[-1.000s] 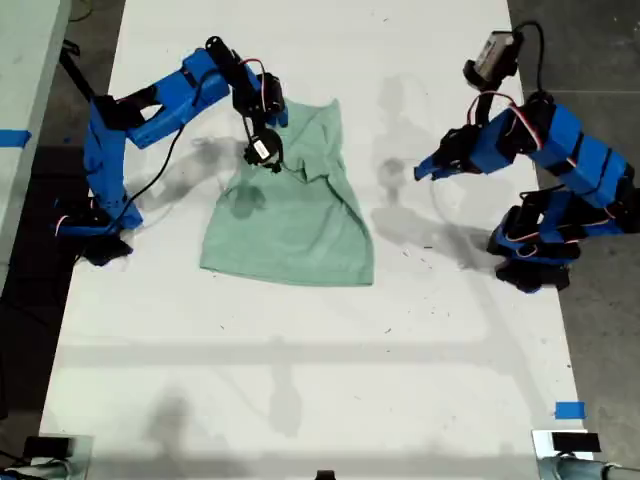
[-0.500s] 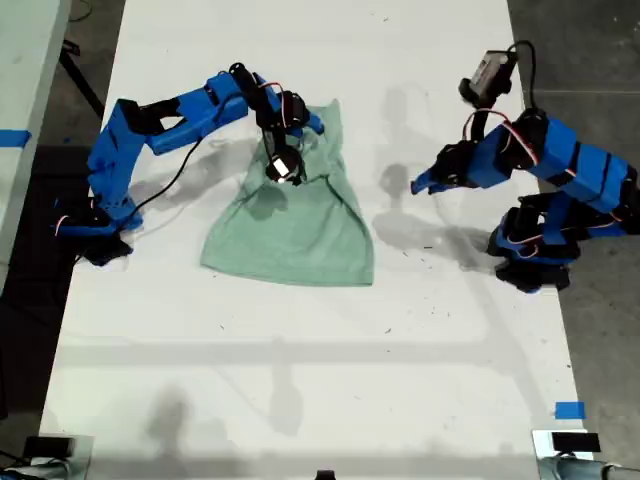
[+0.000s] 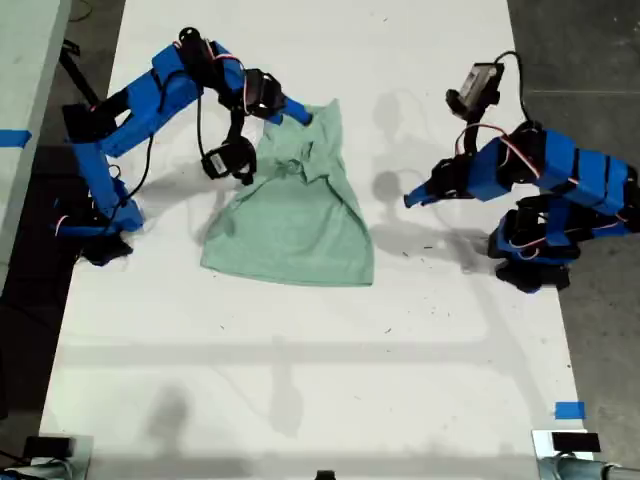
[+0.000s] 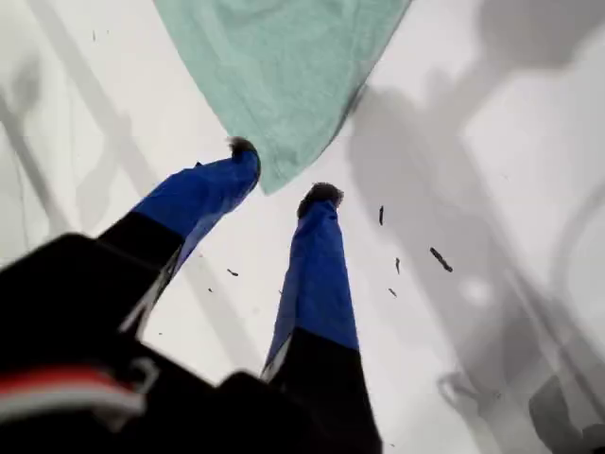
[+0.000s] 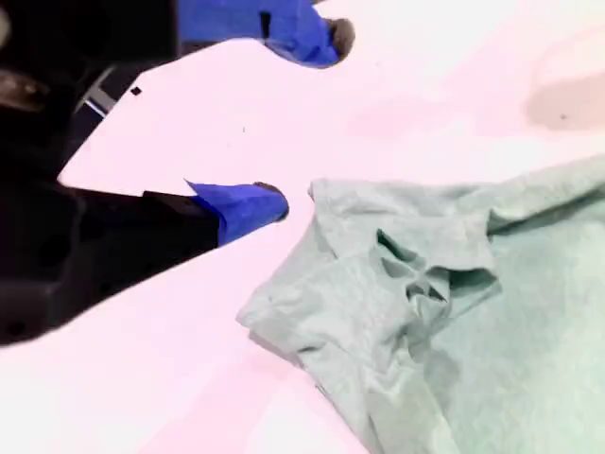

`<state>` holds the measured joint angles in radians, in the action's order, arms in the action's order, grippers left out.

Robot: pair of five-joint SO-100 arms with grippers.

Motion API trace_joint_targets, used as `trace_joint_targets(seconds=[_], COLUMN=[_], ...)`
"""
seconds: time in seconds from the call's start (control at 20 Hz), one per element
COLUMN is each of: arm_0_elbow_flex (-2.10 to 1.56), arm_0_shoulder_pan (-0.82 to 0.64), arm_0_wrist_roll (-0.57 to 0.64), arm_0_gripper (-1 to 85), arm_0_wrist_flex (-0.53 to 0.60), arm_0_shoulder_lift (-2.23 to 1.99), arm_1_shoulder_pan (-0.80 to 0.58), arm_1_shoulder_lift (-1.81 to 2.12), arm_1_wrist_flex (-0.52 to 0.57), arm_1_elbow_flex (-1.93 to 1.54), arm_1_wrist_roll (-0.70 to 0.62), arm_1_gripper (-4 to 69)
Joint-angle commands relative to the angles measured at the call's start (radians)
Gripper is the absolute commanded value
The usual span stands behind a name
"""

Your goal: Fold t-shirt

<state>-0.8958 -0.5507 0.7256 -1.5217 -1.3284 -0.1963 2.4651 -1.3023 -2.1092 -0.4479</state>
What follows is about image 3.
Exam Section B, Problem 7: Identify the pale green T-shirt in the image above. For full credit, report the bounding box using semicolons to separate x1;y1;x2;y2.
199;98;376;288

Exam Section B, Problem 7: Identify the black table leg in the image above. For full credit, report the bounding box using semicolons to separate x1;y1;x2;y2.
57;39;107;117

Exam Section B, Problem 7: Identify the pale grey side table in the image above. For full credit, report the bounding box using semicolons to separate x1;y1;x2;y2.
0;0;72;296

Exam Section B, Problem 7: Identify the blue tape strip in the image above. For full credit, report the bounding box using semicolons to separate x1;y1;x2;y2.
0;128;32;149
554;400;587;421

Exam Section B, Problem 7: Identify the pale metal plate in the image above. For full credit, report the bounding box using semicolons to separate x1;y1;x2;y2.
531;428;609;464
37;433;95;480

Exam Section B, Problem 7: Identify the small black box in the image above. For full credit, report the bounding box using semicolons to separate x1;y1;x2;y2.
23;435;77;460
551;432;601;454

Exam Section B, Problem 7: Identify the black camera stalk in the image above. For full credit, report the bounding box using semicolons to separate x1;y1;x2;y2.
225;102;247;147
459;113;489;159

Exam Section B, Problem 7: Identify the black camera cable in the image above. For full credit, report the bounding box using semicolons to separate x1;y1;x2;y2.
492;49;532;126
195;89;209;161

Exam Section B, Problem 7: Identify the black camera box white label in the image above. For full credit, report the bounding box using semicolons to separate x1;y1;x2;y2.
200;135;260;187

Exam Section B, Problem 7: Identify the black grey camera box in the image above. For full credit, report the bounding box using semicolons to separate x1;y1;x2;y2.
446;60;505;121

